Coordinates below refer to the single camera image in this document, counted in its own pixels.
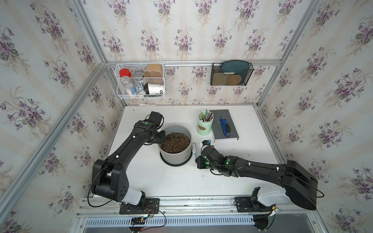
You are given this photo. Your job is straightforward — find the white ceramic pot with soil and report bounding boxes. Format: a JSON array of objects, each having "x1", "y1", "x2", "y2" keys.
[{"x1": 158, "y1": 125, "x2": 193, "y2": 153}]

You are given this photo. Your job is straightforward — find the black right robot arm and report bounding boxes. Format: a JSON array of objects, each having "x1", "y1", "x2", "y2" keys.
[{"x1": 195, "y1": 140, "x2": 319, "y2": 211}]

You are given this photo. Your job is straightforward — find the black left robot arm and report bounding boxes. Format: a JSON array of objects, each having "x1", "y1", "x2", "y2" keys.
[{"x1": 90, "y1": 111, "x2": 166, "y2": 207}]

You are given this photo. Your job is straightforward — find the black pot saucer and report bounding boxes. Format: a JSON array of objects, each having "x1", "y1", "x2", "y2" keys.
[{"x1": 160, "y1": 150, "x2": 193, "y2": 167}]

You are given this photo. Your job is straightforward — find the grey notebook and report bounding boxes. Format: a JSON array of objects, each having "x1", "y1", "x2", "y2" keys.
[{"x1": 212, "y1": 109, "x2": 239, "y2": 142}]

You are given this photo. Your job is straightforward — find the green pencil cup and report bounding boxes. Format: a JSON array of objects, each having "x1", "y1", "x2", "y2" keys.
[{"x1": 197, "y1": 109, "x2": 214, "y2": 136}]

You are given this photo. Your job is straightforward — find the white cylindrical speaker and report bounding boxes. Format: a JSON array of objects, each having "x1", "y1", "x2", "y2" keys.
[{"x1": 144, "y1": 83, "x2": 165, "y2": 95}]

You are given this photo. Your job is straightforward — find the clear plastic bottle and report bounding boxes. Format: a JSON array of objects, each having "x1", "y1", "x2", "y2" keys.
[{"x1": 120, "y1": 76, "x2": 136, "y2": 95}]

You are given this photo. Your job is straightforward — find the brown cardboard cup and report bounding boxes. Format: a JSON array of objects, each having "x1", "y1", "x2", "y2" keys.
[{"x1": 144, "y1": 64, "x2": 163, "y2": 78}]

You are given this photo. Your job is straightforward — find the small circuit board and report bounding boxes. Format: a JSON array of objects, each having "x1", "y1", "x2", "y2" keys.
[{"x1": 130, "y1": 217, "x2": 147, "y2": 226}]

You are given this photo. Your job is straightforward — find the round cork coaster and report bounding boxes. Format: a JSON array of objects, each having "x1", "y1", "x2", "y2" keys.
[{"x1": 227, "y1": 75, "x2": 242, "y2": 86}]

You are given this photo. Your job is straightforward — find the teal plate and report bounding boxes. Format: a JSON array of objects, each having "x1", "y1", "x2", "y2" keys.
[{"x1": 220, "y1": 60, "x2": 250, "y2": 84}]

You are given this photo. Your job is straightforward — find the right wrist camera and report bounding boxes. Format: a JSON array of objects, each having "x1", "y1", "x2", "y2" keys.
[{"x1": 201, "y1": 140, "x2": 211, "y2": 148}]

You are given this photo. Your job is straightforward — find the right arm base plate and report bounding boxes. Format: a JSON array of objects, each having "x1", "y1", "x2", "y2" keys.
[{"x1": 233, "y1": 197, "x2": 273, "y2": 213}]

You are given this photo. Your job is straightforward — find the white wire basket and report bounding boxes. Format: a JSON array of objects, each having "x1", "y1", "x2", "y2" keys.
[{"x1": 114, "y1": 62, "x2": 166, "y2": 100}]

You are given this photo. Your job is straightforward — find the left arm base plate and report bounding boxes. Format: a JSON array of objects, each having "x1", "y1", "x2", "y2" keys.
[{"x1": 119, "y1": 198, "x2": 160, "y2": 215}]

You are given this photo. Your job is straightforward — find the black mesh wall organizer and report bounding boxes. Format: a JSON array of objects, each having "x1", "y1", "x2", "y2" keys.
[{"x1": 210, "y1": 62, "x2": 254, "y2": 86}]

